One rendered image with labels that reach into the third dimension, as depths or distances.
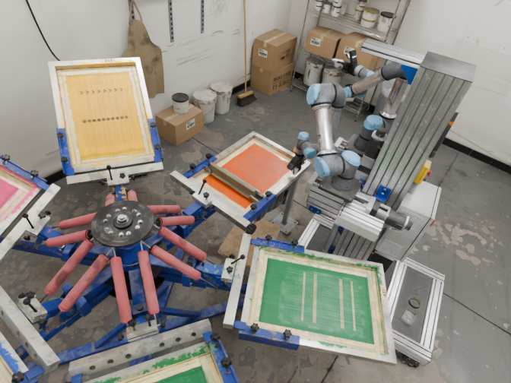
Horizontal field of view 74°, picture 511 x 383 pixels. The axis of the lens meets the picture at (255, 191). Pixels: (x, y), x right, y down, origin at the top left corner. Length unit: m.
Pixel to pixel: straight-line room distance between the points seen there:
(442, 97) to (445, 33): 3.33
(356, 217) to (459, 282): 1.92
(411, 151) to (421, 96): 0.33
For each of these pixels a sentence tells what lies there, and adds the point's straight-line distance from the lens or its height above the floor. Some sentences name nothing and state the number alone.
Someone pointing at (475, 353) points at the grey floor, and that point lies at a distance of 3.54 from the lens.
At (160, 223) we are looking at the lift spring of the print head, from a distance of 1.88.
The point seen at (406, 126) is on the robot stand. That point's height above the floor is 1.71.
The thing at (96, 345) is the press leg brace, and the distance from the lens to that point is 2.87.
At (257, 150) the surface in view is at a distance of 2.76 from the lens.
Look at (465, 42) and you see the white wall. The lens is 5.25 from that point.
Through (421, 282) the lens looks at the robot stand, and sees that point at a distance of 3.36.
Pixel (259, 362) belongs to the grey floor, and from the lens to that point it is 2.82.
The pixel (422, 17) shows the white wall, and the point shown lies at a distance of 5.31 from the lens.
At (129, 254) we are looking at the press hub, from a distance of 1.92.
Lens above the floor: 2.65
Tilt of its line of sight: 44 degrees down
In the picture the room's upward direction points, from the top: 9 degrees clockwise
